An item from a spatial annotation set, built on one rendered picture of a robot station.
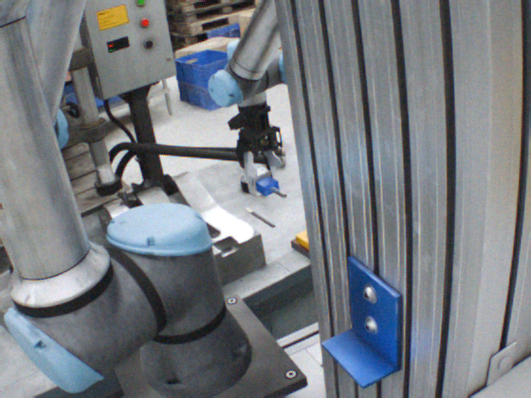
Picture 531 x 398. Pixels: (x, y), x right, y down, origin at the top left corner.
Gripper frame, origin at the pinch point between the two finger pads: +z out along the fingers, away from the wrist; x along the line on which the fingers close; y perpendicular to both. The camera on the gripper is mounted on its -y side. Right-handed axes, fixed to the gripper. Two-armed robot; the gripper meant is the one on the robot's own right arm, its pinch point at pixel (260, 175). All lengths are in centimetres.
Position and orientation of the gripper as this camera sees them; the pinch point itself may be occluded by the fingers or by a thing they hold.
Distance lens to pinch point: 143.7
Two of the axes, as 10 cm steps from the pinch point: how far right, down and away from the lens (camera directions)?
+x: 8.3, -3.6, 4.3
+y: 5.4, 3.2, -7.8
